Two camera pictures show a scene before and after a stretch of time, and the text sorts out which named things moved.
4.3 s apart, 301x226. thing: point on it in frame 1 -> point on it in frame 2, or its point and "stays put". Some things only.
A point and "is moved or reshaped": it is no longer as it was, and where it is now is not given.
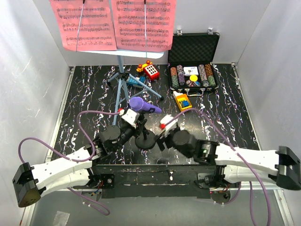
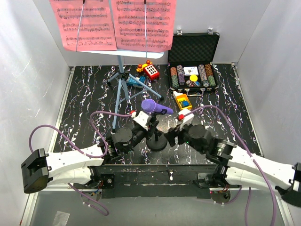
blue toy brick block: x=130 y=81 stays put
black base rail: x=160 y=181 stays put
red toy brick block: x=151 y=72 stays put
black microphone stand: x=146 y=139 is moved or reshaped
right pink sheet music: x=129 y=24 stays put
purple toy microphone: x=137 y=103 -> x=149 y=106
